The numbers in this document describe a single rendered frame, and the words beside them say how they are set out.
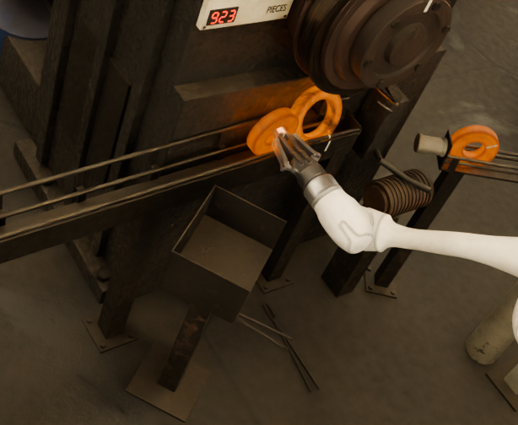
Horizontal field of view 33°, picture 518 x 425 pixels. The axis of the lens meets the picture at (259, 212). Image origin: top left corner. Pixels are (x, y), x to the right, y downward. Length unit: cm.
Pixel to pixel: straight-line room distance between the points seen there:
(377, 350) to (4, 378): 122
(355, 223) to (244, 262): 30
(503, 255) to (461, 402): 109
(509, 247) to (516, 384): 117
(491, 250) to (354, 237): 33
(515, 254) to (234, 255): 69
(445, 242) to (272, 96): 62
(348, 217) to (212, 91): 47
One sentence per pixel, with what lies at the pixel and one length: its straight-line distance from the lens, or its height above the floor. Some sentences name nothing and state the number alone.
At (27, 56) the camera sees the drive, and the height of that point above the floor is 25.
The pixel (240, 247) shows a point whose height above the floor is 61.
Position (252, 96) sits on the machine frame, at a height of 84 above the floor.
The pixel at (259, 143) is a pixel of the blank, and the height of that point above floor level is 75.
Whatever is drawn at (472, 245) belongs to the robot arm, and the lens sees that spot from 209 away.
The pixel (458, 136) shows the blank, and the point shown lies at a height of 74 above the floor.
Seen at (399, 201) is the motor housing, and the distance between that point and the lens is 274.
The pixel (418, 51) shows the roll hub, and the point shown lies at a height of 110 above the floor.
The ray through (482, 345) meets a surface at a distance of 314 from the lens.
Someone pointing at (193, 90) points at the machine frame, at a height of 87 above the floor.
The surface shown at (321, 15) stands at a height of 116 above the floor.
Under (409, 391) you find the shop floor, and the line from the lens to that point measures 299.
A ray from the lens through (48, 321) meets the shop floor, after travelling 274.
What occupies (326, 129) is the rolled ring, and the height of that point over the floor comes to 72.
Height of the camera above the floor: 225
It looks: 44 degrees down
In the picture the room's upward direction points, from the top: 25 degrees clockwise
